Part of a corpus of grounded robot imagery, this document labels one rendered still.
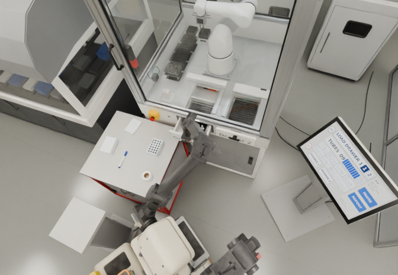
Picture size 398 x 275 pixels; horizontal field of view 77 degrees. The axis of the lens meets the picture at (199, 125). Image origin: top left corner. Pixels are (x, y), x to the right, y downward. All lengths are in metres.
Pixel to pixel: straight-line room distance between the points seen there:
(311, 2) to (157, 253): 1.07
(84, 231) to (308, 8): 1.78
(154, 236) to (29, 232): 2.11
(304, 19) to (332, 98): 2.35
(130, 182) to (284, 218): 1.43
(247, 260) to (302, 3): 0.84
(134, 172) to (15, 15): 1.17
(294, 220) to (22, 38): 2.41
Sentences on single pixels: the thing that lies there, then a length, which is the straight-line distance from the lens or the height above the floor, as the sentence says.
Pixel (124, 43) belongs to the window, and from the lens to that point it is 1.50.
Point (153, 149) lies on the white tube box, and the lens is 1.91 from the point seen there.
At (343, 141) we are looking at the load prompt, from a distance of 1.63.
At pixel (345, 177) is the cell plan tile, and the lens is 1.64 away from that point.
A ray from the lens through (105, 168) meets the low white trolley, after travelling 2.02.
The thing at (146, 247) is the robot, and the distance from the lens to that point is 1.18.
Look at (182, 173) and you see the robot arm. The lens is 1.14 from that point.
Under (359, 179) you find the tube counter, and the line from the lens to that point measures 1.62.
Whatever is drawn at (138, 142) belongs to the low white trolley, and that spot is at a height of 0.76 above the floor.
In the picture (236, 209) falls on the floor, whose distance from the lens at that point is 2.53.
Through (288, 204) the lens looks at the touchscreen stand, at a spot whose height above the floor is 0.04.
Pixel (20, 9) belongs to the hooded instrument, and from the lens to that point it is 1.68.
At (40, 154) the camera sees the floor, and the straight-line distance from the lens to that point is 3.39.
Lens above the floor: 2.49
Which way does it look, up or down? 60 degrees down
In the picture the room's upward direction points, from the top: 9 degrees counter-clockwise
